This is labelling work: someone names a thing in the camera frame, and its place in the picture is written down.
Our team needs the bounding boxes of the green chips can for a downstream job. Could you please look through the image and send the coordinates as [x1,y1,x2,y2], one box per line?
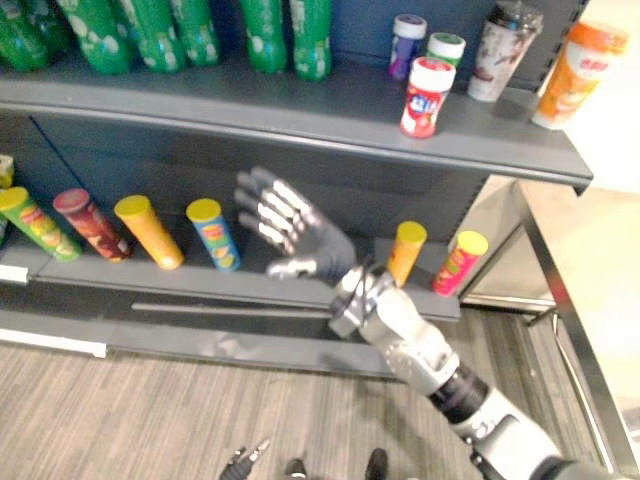
[0,185,84,264]

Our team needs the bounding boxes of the brown white drink cup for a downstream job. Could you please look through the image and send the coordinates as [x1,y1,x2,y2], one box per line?
[466,1,545,104]

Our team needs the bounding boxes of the grey lower shelf board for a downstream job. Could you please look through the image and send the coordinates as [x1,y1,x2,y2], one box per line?
[0,234,462,322]

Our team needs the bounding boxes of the dark red chips can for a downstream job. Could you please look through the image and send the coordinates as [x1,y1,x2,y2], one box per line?
[52,187,133,264]

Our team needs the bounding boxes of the red gum jar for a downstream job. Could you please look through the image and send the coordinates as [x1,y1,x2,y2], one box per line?
[399,55,458,140]

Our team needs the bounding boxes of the green gum jar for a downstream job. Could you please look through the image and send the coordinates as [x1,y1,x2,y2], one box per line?
[425,31,467,70]

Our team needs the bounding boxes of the yellow chips can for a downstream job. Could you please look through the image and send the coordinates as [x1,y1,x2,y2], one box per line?
[113,194,186,272]

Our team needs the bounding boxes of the small white price label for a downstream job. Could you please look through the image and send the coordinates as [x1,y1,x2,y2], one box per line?
[0,264,30,285]

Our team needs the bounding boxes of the orange drink cup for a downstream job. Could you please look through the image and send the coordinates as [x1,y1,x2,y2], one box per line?
[530,20,630,131]

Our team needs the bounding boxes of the purple gum jar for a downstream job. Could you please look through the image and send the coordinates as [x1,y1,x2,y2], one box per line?
[388,13,429,83]

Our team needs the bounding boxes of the long white base label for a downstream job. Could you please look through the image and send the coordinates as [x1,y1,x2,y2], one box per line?
[0,326,109,360]

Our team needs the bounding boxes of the grey shelf back panel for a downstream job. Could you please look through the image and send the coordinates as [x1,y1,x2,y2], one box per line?
[0,112,489,246]

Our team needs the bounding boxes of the grey shelf base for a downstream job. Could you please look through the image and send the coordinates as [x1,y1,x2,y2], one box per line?
[0,309,401,381]

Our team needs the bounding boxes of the grey upper shelf board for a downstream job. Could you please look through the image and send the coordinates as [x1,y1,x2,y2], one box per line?
[0,49,594,197]

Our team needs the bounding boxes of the pink chips can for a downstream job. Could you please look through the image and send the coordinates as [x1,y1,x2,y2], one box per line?
[431,229,490,299]

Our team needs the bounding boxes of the blue chips can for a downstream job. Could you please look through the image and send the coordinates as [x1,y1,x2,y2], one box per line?
[185,197,243,273]

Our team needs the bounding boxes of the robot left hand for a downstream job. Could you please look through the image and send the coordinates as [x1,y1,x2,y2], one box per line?
[219,438,274,480]

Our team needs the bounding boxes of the stainless steel counter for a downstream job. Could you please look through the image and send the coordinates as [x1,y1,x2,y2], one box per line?
[457,174,640,480]

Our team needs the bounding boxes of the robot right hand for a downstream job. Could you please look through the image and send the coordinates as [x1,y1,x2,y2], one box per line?
[233,166,359,288]

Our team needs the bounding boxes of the robot dark right foot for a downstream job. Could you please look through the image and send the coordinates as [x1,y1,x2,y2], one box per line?
[363,447,390,480]

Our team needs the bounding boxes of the orange chips can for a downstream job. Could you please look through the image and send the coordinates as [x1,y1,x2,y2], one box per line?
[385,220,429,290]

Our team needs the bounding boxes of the grey shelf board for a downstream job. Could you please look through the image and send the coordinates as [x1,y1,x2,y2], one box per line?
[0,234,462,322]
[0,49,594,197]

